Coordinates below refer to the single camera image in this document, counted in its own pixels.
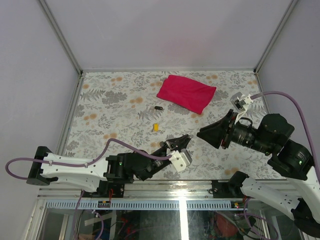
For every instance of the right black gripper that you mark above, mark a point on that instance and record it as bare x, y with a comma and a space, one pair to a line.
212, 133

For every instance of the magenta cloth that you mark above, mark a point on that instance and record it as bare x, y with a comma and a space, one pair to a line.
188, 93

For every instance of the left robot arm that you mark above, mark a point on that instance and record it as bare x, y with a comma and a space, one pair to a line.
94, 176

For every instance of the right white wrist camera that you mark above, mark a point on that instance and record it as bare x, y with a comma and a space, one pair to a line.
241, 102

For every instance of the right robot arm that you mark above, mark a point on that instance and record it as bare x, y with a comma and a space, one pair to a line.
288, 158

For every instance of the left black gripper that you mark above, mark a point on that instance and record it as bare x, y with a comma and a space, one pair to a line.
180, 144

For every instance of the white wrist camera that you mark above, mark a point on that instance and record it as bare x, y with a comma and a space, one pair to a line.
180, 159
241, 102

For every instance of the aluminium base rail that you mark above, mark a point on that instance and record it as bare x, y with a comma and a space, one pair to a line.
142, 190

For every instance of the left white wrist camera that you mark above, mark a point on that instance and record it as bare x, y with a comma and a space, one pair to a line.
180, 159

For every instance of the yellow key tag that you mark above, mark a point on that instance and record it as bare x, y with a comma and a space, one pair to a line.
155, 127

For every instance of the black key tag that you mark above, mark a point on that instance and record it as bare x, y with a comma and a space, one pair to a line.
158, 108

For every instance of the floral table mat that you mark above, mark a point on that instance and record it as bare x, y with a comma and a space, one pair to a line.
121, 105

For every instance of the white slotted cable duct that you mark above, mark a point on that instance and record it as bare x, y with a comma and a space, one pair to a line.
140, 204

